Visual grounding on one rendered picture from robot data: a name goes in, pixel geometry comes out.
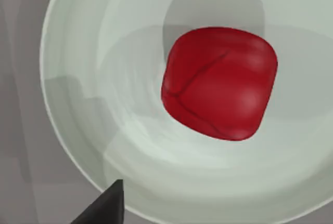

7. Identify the pale green bowl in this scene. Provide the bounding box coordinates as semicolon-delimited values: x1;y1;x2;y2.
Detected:
39;0;333;224

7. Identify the red rounded block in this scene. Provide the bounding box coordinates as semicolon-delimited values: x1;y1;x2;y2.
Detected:
160;27;278;141

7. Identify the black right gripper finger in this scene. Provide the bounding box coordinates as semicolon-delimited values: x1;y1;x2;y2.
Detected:
70;179;125;224

